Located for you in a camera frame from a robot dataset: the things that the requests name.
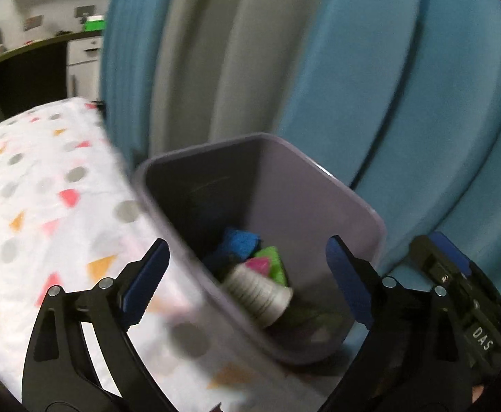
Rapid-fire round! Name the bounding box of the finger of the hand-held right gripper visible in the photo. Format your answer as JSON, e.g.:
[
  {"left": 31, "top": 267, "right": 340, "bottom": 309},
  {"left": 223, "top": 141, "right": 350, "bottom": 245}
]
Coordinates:
[{"left": 409, "top": 231, "right": 475, "bottom": 287}]

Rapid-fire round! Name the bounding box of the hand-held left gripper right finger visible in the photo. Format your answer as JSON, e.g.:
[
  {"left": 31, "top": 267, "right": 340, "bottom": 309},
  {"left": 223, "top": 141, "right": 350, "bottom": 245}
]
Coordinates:
[{"left": 323, "top": 235, "right": 475, "bottom": 412}]

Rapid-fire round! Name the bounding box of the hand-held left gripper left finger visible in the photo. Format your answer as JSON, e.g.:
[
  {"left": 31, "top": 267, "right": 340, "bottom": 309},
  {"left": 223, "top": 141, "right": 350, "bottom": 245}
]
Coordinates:
[{"left": 21, "top": 238, "right": 170, "bottom": 412}]

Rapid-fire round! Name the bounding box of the green foam mesh sleeve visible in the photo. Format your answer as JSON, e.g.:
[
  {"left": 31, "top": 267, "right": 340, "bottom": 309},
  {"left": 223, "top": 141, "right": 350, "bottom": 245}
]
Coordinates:
[{"left": 250, "top": 246, "right": 289, "bottom": 287}]

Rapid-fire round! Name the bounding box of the grey plastic trash bin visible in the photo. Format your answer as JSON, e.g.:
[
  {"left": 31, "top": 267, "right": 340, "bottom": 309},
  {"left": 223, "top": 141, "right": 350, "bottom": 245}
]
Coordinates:
[{"left": 132, "top": 133, "right": 386, "bottom": 365}]

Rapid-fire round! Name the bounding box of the white printed paper cup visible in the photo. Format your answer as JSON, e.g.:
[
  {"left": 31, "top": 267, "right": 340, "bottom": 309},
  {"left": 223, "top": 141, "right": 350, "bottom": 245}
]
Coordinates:
[{"left": 221, "top": 262, "right": 294, "bottom": 328}]

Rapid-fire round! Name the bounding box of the white patterned tablecloth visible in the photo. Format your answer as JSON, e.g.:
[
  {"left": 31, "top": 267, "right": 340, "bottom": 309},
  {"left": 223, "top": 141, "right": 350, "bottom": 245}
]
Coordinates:
[{"left": 0, "top": 96, "right": 333, "bottom": 412}]

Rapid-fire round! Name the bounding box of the wide blue curtain panel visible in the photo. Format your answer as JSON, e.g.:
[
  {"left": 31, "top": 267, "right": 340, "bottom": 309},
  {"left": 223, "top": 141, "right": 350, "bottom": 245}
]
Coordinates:
[{"left": 276, "top": 0, "right": 501, "bottom": 293}]

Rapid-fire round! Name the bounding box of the narrow blue curtain panel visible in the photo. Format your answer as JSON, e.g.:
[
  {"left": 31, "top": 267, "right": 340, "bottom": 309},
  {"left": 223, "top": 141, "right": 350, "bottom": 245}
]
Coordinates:
[{"left": 99, "top": 0, "right": 187, "bottom": 168}]

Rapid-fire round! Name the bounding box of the white drawer cabinet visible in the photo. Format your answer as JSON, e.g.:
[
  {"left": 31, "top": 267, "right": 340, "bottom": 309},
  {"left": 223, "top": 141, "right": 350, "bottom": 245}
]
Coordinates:
[{"left": 67, "top": 36, "right": 103, "bottom": 99}]

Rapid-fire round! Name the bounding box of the grey curtain panel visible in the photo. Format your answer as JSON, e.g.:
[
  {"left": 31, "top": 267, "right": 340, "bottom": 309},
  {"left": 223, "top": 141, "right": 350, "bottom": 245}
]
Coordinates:
[{"left": 147, "top": 0, "right": 333, "bottom": 168}]

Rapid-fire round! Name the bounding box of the dark desk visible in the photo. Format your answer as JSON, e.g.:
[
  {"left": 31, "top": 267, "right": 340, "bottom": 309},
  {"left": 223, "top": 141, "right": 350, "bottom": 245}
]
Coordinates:
[{"left": 0, "top": 30, "right": 103, "bottom": 131}]

